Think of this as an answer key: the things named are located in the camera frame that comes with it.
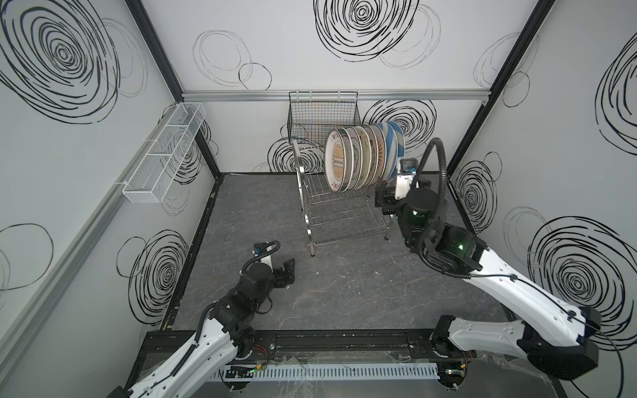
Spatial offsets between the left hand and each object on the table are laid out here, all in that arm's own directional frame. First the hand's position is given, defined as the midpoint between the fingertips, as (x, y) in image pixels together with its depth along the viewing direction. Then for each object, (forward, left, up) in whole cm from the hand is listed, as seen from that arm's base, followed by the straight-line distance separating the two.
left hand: (285, 261), depth 81 cm
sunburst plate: (+25, -15, +22) cm, 37 cm away
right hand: (+10, -29, +31) cm, 44 cm away
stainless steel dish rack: (+23, -15, -7) cm, 28 cm away
